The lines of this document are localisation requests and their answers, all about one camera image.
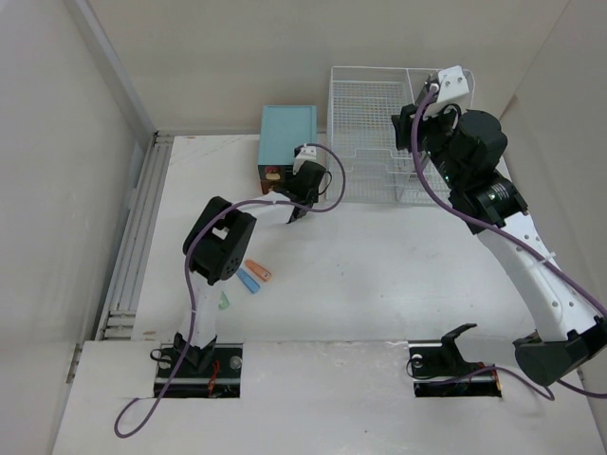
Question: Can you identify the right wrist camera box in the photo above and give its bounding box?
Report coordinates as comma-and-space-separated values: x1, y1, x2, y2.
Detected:
424, 65, 473, 118

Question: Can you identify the grey setup guide booklet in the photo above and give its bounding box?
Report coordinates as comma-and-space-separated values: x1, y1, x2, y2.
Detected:
416, 72, 440, 104

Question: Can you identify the green chalk stick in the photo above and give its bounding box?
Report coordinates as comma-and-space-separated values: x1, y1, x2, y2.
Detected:
218, 292, 230, 311

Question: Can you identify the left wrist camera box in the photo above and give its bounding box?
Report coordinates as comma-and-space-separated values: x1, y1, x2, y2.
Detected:
292, 144, 318, 174

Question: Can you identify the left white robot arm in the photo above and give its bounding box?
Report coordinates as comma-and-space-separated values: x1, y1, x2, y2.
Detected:
173, 161, 327, 376

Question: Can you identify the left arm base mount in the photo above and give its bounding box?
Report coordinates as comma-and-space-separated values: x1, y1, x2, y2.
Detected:
150, 344, 244, 399

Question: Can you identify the orange chalk stick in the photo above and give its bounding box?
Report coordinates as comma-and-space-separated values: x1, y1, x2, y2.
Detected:
245, 259, 272, 282

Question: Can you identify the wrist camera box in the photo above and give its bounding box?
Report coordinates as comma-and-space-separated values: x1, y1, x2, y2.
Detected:
292, 144, 318, 174
424, 65, 473, 118

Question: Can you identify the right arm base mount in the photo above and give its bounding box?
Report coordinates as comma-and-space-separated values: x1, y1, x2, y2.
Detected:
406, 323, 502, 398

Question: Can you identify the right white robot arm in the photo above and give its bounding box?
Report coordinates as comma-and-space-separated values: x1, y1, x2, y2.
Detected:
391, 104, 606, 387

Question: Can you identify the blue chalk stick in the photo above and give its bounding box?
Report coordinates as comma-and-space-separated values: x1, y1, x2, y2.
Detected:
236, 268, 261, 294

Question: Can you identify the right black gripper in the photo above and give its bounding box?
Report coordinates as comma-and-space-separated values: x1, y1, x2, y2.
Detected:
391, 98, 465, 190

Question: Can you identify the aluminium frame rail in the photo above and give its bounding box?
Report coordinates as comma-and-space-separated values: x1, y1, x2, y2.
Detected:
92, 133, 175, 341

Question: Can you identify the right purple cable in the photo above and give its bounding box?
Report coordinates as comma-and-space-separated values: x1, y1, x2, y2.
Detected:
410, 84, 607, 402

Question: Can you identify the teal mini drawer chest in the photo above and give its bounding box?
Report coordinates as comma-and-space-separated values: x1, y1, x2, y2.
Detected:
257, 105, 317, 194

